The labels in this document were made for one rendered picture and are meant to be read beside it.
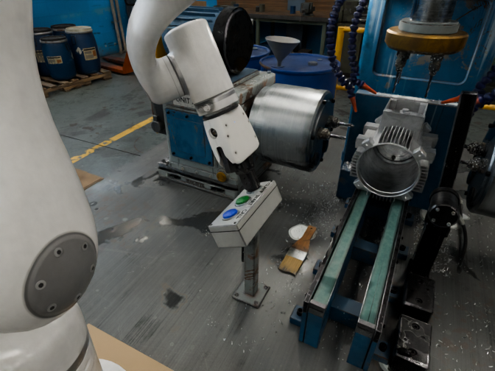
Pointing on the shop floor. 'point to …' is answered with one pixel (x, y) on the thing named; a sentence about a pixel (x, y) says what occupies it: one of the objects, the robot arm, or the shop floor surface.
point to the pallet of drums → (67, 57)
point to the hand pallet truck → (118, 60)
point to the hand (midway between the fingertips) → (249, 179)
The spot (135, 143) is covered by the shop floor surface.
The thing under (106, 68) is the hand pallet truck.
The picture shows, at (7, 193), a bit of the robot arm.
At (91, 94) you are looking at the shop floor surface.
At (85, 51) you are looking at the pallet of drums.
